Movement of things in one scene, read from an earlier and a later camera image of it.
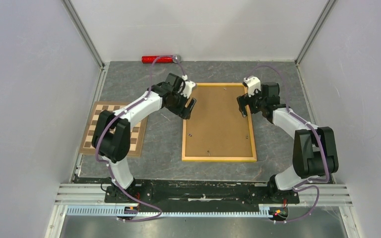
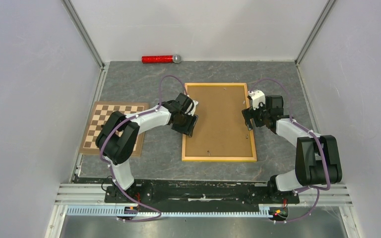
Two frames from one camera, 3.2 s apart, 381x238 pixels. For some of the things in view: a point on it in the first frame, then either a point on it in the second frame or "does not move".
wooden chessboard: [137, 132] does not move
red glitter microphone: [158, 59] does not move
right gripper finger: [242, 101] to [247, 117]
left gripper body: [178, 105] to [185, 124]
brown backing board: [217, 127] does not move
